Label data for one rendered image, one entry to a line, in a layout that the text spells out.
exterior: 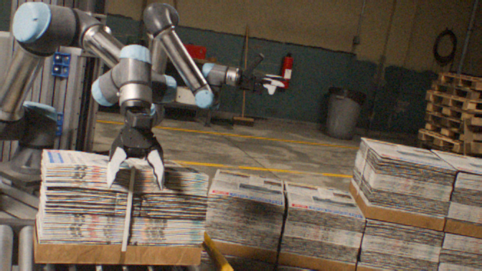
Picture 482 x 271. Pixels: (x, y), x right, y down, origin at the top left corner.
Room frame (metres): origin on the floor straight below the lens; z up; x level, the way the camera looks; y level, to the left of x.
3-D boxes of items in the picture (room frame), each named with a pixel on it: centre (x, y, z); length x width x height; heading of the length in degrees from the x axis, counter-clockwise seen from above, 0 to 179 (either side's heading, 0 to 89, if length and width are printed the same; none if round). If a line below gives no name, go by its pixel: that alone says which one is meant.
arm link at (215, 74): (2.52, 0.20, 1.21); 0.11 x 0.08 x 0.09; 85
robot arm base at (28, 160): (1.99, 0.73, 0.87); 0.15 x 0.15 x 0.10
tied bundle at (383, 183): (2.25, -0.60, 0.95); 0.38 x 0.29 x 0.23; 1
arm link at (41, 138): (1.98, 0.73, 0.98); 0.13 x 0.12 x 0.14; 138
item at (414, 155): (2.25, -0.60, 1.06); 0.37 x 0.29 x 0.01; 1
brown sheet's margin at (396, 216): (2.25, -0.60, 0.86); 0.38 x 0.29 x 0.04; 1
